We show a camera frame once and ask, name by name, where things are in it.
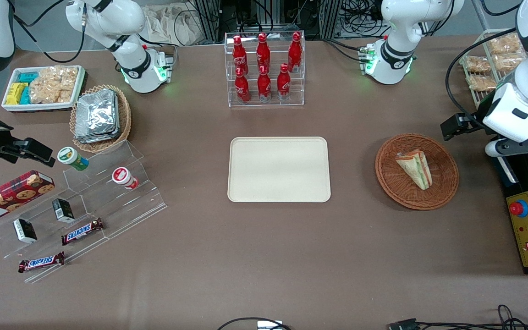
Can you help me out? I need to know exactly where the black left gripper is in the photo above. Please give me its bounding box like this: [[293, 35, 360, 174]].
[[440, 102, 528, 158]]

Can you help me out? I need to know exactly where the plastic-wrapped triangle sandwich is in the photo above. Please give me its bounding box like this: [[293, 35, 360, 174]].
[[395, 149, 433, 191]]

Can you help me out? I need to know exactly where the round brown wicker basket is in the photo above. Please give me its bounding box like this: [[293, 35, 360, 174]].
[[375, 133, 460, 211]]

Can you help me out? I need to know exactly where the oval light wicker basket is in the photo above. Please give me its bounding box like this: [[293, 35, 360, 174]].
[[69, 84, 132, 154]]

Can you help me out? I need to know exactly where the beige rectangular tray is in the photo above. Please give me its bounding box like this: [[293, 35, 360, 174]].
[[227, 136, 332, 204]]

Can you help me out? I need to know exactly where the red tartan cookie box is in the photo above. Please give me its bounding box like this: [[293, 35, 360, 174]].
[[0, 170, 56, 226]]

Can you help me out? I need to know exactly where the white rectangular snack dish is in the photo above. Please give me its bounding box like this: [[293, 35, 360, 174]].
[[1, 65, 86, 113]]

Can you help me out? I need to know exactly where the green-lidded snack cup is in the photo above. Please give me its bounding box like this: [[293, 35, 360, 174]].
[[57, 146, 90, 172]]

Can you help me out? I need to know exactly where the wrapped bread packet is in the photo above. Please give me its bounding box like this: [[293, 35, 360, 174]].
[[467, 74, 498, 92], [488, 34, 524, 55], [464, 55, 492, 74], [493, 52, 527, 73]]

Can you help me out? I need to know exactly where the yellow snack pack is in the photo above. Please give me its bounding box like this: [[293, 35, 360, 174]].
[[5, 82, 29, 105]]

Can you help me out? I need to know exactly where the small black box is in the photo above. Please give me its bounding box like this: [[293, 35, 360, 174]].
[[13, 218, 38, 244], [52, 198, 76, 224]]

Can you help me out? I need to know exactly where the clear bag of rice crackers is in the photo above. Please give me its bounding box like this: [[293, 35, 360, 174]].
[[28, 65, 79, 105]]

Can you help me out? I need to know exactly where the silver foil packet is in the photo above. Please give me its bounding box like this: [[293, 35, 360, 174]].
[[76, 89, 119, 132], [73, 123, 122, 144]]

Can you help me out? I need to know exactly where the brown Snickers bar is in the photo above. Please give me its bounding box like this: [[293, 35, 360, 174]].
[[18, 251, 66, 274], [60, 218, 105, 246]]

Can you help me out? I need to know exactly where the red-lidded snack cup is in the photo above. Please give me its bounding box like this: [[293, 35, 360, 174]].
[[111, 166, 139, 190]]

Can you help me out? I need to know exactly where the clear acrylic step display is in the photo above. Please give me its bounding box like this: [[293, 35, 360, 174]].
[[0, 139, 169, 284]]

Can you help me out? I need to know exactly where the red cola bottle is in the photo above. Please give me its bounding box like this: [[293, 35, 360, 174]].
[[276, 63, 292, 101], [232, 35, 249, 77], [257, 65, 272, 103], [256, 33, 271, 74], [235, 67, 251, 104], [288, 31, 303, 73]]

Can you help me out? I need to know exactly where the clear acrylic bottle rack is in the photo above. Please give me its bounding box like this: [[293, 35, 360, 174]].
[[224, 30, 306, 108]]

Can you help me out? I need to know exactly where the beige cloth bag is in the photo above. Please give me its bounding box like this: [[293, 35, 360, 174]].
[[142, 3, 206, 47]]

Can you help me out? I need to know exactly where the white wire rack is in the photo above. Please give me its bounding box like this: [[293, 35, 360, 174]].
[[458, 28, 528, 109]]

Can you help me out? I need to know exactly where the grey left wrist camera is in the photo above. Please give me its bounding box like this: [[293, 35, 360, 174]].
[[484, 139, 506, 158]]

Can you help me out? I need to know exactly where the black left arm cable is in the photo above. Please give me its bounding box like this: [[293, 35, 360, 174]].
[[445, 27, 517, 131]]

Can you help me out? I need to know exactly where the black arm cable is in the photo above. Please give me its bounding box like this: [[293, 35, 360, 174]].
[[445, 27, 517, 131], [13, 0, 87, 64]]

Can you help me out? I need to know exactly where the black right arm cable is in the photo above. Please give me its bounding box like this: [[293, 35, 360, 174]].
[[13, 0, 87, 64]]

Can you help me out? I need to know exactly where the black cable bundle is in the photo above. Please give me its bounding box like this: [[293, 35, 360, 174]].
[[337, 0, 391, 38]]

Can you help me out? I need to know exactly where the aluminium frame post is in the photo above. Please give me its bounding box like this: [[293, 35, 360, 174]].
[[318, 0, 343, 40], [191, 0, 222, 43]]

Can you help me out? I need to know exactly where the black cable with plug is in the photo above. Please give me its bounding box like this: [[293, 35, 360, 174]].
[[388, 304, 528, 330]]

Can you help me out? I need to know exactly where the black looped cable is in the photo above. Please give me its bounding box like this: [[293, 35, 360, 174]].
[[216, 317, 293, 330]]

